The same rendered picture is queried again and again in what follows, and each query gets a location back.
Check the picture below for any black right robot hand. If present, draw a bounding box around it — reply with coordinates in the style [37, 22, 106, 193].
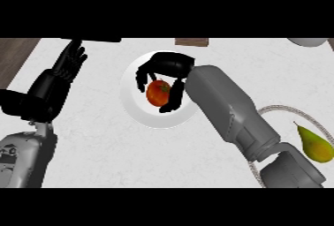
[134, 51, 196, 114]

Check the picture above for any green yellow pear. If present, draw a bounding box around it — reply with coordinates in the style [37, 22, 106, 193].
[292, 121, 334, 164]

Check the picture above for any white round bowl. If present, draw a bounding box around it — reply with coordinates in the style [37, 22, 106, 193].
[285, 37, 328, 48]

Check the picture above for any white round plate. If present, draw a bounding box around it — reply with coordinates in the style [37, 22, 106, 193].
[118, 49, 201, 130]

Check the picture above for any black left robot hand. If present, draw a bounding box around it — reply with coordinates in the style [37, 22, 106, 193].
[0, 39, 88, 124]

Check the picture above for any red tomato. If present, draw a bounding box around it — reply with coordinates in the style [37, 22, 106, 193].
[144, 79, 172, 108]

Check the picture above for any brown wooden block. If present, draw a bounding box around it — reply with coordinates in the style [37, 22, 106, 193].
[174, 37, 209, 48]

